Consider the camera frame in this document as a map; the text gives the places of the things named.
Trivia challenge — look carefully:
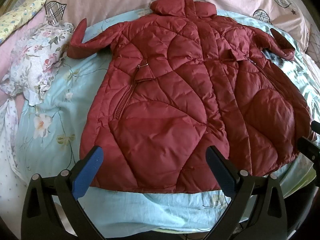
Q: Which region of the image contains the yellow floral pillow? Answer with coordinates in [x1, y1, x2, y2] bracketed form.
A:
[0, 0, 46, 43]

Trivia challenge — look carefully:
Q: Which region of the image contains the white floral ruffled pillow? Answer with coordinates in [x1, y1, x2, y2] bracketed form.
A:
[1, 21, 74, 106]

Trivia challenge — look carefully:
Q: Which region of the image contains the red quilted puffer coat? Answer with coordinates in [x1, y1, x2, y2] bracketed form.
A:
[67, 0, 316, 193]

